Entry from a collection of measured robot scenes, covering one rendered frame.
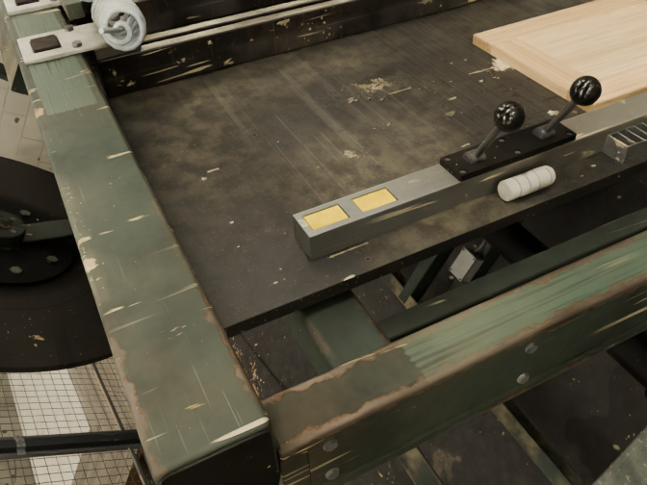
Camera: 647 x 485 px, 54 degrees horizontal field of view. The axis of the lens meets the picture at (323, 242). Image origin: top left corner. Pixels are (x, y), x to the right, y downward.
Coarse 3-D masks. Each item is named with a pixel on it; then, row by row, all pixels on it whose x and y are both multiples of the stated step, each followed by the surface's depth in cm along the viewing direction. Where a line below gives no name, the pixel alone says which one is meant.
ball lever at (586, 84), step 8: (576, 80) 79; (584, 80) 78; (592, 80) 78; (576, 88) 79; (584, 88) 78; (592, 88) 78; (600, 88) 78; (576, 96) 79; (584, 96) 78; (592, 96) 78; (568, 104) 82; (576, 104) 81; (584, 104) 79; (560, 112) 84; (568, 112) 83; (552, 120) 86; (560, 120) 85; (536, 128) 88; (544, 128) 88; (552, 128) 87; (536, 136) 89; (544, 136) 88
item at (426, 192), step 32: (640, 96) 97; (576, 128) 92; (608, 128) 91; (544, 160) 89; (576, 160) 92; (416, 192) 82; (448, 192) 83; (480, 192) 86; (352, 224) 78; (384, 224) 81; (320, 256) 79
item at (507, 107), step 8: (504, 104) 75; (512, 104) 74; (520, 104) 75; (496, 112) 75; (504, 112) 74; (512, 112) 74; (520, 112) 74; (496, 120) 75; (504, 120) 74; (512, 120) 74; (520, 120) 74; (496, 128) 78; (504, 128) 75; (512, 128) 75; (488, 136) 80; (496, 136) 79; (480, 144) 82; (488, 144) 81; (472, 152) 84; (480, 152) 83; (472, 160) 84; (480, 160) 85
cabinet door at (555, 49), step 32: (608, 0) 131; (640, 0) 130; (512, 32) 121; (544, 32) 121; (576, 32) 121; (608, 32) 120; (640, 32) 120; (512, 64) 114; (544, 64) 111; (576, 64) 111; (608, 64) 110; (640, 64) 110; (608, 96) 102
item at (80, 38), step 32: (320, 0) 124; (352, 0) 123; (384, 0) 126; (416, 0) 130; (448, 0) 133; (64, 32) 108; (96, 32) 108; (192, 32) 116; (224, 32) 115; (256, 32) 118; (288, 32) 121; (320, 32) 124; (352, 32) 127; (96, 64) 112; (128, 64) 110; (160, 64) 113; (192, 64) 116; (224, 64) 119
